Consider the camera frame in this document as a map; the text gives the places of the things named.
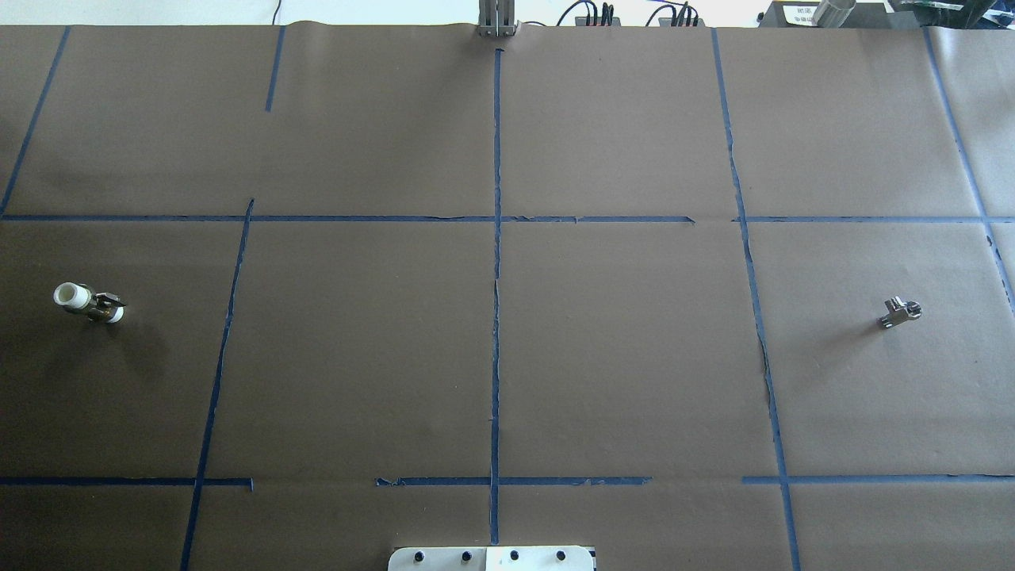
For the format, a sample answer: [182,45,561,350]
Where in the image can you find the white PPR valve with brass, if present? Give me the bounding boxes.
[52,282,127,323]

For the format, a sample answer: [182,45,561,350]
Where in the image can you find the grey box with label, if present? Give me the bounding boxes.
[757,1,902,29]

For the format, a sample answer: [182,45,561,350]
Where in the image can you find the aluminium frame post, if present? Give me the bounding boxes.
[477,0,519,37]

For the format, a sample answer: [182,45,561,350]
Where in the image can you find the white camera pole base plate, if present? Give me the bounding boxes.
[387,545,597,570]

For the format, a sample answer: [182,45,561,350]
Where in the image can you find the black cable bundle left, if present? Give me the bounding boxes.
[555,0,621,29]

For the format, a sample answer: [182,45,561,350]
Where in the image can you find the black cable bundle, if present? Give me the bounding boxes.
[555,0,621,29]
[644,2,707,29]

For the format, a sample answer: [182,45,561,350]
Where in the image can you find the black cable bundle right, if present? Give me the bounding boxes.
[644,2,707,29]

